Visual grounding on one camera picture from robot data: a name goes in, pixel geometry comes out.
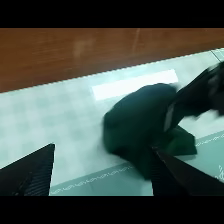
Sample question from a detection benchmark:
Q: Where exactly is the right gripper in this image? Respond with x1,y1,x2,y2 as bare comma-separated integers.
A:
173,61,224,118

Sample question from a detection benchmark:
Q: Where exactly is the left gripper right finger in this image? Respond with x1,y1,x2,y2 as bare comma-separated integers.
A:
151,146,224,197

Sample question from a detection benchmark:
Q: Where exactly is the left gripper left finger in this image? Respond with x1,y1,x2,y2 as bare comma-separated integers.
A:
0,142,56,197

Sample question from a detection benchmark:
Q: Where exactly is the dark green shirt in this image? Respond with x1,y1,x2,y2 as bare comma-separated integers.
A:
102,82,198,181

